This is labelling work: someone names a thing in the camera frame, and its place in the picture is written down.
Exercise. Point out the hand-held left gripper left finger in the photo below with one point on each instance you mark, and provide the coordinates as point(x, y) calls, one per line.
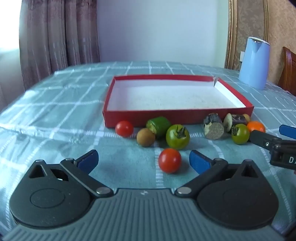
point(89, 161)

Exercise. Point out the wooden chair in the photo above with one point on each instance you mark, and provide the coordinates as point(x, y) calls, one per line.
point(289, 69)

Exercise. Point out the red cherry tomato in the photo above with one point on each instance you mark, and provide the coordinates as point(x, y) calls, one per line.
point(124, 128)
point(169, 160)

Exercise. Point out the green cucumber piece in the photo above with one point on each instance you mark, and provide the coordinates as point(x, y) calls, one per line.
point(159, 125)

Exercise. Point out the small yellow fruit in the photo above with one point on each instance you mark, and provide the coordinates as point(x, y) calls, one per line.
point(247, 117)

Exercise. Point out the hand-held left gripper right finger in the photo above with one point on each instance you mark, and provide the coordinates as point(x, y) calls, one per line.
point(198, 162)

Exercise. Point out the blue electric kettle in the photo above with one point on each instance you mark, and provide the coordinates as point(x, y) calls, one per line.
point(253, 64)

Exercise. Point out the orange tangerine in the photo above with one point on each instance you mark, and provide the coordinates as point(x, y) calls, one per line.
point(255, 126)

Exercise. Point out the small green tomato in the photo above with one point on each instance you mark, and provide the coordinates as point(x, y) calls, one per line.
point(240, 134)

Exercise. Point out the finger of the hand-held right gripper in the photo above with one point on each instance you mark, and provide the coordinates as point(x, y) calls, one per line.
point(260, 138)
point(288, 131)

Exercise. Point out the large green tomato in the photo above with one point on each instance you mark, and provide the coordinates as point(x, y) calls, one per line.
point(177, 138)

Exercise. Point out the white wall socket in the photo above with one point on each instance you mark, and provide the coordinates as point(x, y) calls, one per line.
point(242, 56)

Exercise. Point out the white sheer curtain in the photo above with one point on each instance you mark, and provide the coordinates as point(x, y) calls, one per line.
point(9, 74)

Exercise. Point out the red cardboard box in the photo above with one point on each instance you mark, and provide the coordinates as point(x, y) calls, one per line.
point(173, 99)

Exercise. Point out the brown patterned curtain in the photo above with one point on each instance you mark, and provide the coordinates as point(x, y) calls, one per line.
point(60, 34)

